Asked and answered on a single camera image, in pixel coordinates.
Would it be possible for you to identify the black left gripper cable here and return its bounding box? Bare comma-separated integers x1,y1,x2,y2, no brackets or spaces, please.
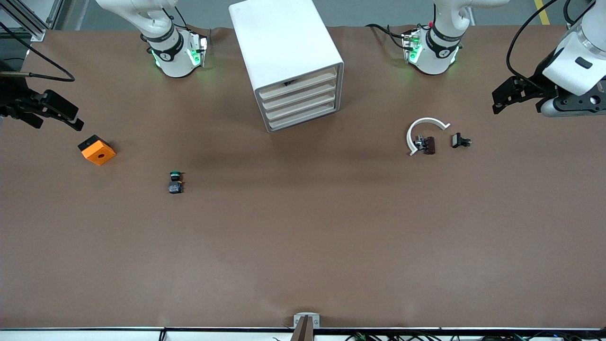
506,0,561,83

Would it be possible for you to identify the white drawer cabinet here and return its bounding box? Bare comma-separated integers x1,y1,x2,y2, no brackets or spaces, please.
229,0,345,133

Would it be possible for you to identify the tangled cable bundle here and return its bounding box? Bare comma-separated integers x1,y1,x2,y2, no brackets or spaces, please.
345,332,606,341

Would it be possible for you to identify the black table edge rail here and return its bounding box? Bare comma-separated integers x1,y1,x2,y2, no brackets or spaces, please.
0,326,606,332

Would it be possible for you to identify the white drawer with black mark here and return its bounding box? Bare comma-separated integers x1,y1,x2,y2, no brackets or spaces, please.
259,69,339,103

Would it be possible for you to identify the black right base cable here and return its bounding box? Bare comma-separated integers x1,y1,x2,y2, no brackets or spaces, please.
140,7,190,53

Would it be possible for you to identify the white plastic drawer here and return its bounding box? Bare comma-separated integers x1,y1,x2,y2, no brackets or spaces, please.
266,100,341,131
261,79,339,113
263,90,340,122

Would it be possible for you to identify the black left base cable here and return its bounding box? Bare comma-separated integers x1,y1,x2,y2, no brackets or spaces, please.
365,23,409,51

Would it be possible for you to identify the orange and black box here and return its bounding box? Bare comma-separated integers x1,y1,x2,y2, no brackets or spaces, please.
78,135,116,166

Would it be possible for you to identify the brown table cover sheet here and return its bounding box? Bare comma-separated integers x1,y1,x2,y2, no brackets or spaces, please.
0,24,606,330

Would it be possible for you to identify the white half ring clamp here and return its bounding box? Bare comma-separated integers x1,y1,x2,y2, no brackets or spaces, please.
406,117,451,156

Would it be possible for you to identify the gray metal bracket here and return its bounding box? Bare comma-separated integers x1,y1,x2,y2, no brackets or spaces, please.
293,312,321,329

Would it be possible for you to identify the green push button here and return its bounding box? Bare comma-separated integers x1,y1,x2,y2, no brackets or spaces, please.
168,170,185,195

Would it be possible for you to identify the black base cable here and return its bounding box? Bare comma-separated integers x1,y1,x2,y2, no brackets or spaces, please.
365,23,409,51
140,7,190,53

